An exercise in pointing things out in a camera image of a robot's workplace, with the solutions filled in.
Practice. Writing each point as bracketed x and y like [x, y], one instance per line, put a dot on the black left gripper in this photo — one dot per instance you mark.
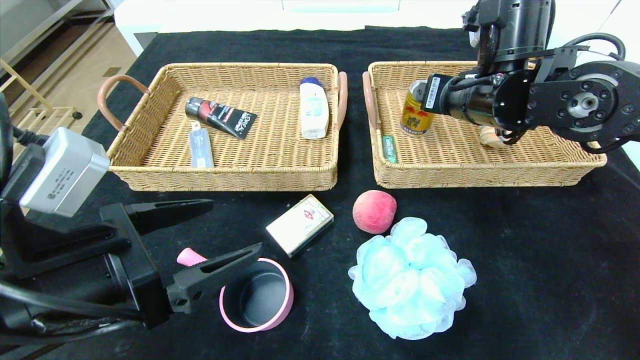
[136, 267]

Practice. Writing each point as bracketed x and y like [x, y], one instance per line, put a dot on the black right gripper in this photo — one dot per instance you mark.
[436, 95]

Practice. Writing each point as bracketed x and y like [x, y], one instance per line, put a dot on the gold energy drink can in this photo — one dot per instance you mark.
[415, 115]

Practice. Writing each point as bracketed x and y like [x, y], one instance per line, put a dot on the ridged beige bread roll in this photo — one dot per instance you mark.
[492, 137]

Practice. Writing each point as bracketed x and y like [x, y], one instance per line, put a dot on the pink mug with dark inside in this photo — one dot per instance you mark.
[282, 310]

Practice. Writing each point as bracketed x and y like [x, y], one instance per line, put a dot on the pink peach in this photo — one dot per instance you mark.
[374, 212]

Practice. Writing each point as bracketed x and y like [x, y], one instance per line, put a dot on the light blue mesh bath pouf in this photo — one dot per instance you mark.
[410, 280]

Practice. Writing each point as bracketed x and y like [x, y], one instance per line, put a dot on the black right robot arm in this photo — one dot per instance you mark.
[560, 105]

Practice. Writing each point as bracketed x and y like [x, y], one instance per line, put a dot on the small green tube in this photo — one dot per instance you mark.
[389, 149]

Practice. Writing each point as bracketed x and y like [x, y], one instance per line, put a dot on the clear grey small tube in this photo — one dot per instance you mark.
[201, 147]

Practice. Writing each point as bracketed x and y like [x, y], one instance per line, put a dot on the beige card box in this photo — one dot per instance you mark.
[299, 225]

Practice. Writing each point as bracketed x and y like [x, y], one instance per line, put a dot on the white bottle with blue cap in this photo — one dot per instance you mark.
[314, 110]

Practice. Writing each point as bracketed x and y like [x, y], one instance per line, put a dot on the black tablecloth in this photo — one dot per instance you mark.
[320, 45]

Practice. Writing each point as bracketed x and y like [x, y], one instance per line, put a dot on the black face wash tube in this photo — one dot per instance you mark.
[222, 117]

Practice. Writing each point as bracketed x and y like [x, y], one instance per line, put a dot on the wooden slatted rack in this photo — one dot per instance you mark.
[50, 111]

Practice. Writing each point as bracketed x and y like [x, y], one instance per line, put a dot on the white cabinet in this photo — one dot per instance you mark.
[225, 15]

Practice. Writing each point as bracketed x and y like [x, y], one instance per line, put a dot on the grey shelf unit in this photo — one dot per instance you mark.
[30, 25]

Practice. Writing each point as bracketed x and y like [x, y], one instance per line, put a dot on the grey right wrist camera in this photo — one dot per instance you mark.
[476, 45]

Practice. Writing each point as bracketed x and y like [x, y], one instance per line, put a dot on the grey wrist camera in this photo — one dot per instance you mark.
[476, 45]
[65, 172]

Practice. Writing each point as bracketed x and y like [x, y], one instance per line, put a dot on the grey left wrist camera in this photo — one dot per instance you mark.
[65, 172]

